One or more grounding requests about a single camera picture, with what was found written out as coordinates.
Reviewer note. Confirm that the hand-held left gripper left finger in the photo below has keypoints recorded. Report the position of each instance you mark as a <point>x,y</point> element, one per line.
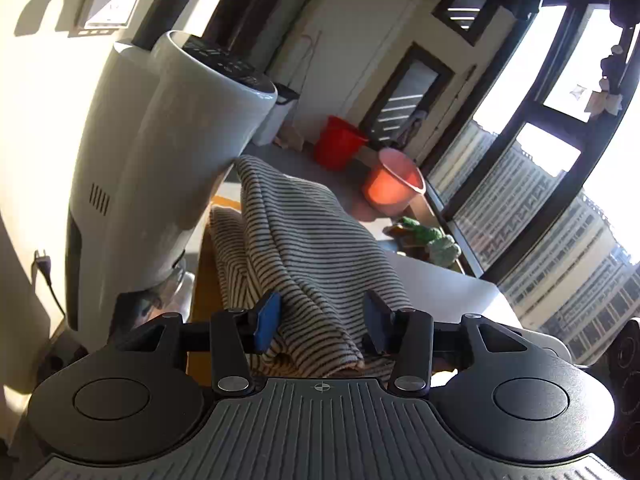
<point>265,322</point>

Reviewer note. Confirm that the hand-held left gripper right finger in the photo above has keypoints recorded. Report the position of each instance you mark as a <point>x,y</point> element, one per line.
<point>375,327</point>

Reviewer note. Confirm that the green cloth toy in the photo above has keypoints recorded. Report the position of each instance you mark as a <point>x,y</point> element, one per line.
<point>435,242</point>

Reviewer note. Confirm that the pink bucket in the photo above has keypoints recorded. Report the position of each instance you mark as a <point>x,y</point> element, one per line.
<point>392,185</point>

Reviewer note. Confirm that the red bucket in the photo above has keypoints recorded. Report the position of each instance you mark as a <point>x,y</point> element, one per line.
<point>340,142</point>

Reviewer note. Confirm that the white cylindrical floor washer dock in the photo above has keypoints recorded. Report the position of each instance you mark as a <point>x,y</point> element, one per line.
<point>150,160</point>

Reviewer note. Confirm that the cloth hanging by door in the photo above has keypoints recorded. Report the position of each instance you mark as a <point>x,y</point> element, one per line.
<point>412,127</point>

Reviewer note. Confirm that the white trash bin black lid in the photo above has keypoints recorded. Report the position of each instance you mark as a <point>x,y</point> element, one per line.
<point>275,115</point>

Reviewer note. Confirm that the black power plug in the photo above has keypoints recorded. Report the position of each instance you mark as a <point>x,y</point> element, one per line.
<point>44,262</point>

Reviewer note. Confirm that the dark framed glass door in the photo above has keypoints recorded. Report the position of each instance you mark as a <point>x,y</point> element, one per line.
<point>405,90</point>

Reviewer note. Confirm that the hanging white cloth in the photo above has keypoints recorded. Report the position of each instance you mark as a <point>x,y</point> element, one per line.
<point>607,102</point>

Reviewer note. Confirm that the black window frame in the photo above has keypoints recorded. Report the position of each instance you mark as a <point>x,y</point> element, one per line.
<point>505,150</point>

